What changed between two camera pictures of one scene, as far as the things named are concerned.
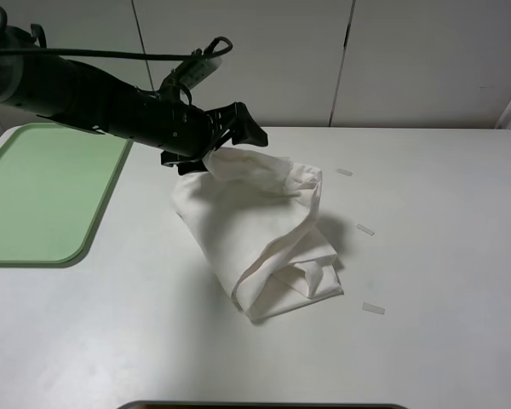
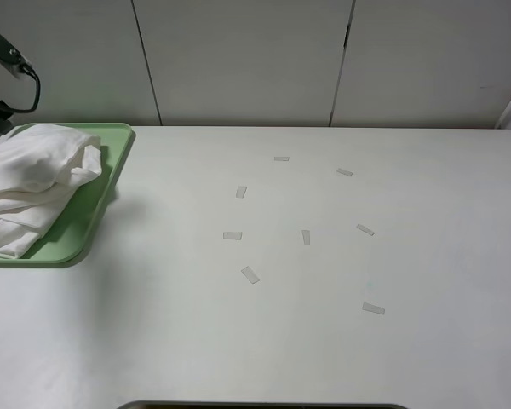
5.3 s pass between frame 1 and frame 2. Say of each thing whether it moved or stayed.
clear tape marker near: stayed
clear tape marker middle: stayed
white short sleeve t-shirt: moved
